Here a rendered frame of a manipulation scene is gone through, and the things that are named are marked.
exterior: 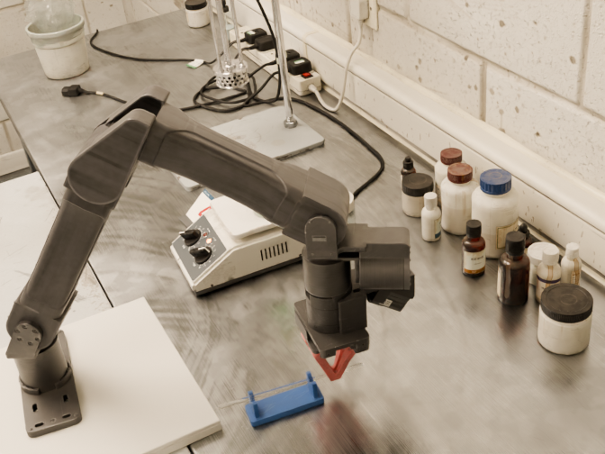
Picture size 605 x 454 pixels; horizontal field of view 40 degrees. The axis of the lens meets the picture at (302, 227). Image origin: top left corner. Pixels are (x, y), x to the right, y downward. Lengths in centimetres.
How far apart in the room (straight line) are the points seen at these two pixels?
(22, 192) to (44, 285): 67
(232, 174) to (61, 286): 28
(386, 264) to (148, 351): 41
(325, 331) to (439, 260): 36
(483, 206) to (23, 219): 84
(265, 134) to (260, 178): 81
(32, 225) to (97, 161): 69
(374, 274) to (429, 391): 22
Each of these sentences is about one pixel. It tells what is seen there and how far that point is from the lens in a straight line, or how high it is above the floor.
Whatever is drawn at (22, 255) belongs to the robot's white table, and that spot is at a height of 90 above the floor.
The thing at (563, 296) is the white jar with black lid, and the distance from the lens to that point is 117.
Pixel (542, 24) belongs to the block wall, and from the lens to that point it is 131.
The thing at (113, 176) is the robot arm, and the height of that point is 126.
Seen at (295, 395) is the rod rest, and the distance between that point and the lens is 112.
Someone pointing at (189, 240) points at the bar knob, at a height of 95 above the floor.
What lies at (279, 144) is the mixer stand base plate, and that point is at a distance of 168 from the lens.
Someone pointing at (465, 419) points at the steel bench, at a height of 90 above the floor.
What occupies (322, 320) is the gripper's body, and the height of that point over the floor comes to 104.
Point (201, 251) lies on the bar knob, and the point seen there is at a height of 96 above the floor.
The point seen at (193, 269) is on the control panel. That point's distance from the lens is 132.
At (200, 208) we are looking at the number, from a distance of 149.
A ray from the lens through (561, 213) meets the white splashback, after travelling 132.
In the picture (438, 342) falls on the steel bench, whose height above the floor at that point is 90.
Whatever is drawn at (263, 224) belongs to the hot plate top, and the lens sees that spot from 130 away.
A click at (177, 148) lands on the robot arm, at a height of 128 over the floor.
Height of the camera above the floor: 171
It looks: 34 degrees down
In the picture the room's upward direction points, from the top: 7 degrees counter-clockwise
